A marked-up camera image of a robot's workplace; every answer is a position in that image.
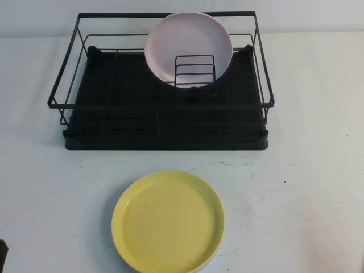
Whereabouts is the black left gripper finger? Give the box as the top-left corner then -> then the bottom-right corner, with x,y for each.
0,239 -> 10,273

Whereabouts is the pink round plate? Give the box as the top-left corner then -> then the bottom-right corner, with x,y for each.
144,11 -> 235,89

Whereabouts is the yellow round plate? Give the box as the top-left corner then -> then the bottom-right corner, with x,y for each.
111,169 -> 226,273

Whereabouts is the black plastic drain tray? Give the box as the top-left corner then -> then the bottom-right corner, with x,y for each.
62,44 -> 270,151

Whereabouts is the black wire dish rack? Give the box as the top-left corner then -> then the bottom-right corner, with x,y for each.
47,10 -> 276,126

